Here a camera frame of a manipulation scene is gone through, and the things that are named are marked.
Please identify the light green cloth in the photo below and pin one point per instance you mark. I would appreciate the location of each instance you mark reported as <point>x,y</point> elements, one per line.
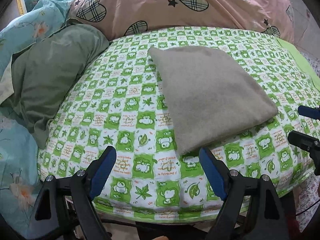
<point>301,61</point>

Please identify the olive green pillow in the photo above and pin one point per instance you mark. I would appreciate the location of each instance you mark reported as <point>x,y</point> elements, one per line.
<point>38,78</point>

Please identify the beige fleece garment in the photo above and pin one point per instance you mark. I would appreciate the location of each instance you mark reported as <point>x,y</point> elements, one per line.
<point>210,97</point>

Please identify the pink heart-patterned quilt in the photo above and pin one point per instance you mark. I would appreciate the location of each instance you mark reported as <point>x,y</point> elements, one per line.
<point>118,18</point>

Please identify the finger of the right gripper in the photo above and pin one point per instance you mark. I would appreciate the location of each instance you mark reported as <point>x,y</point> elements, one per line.
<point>308,144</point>
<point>313,113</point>

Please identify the light blue floral blanket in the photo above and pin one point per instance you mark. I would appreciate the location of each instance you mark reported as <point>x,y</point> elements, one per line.
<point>20,182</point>

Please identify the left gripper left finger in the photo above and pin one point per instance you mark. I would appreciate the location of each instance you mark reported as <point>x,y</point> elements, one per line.
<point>65,203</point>

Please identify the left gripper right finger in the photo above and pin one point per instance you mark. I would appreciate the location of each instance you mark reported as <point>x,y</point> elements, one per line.
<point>251,207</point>

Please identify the green checkered bed sheet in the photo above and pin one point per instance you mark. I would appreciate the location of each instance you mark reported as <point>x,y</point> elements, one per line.
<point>119,102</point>

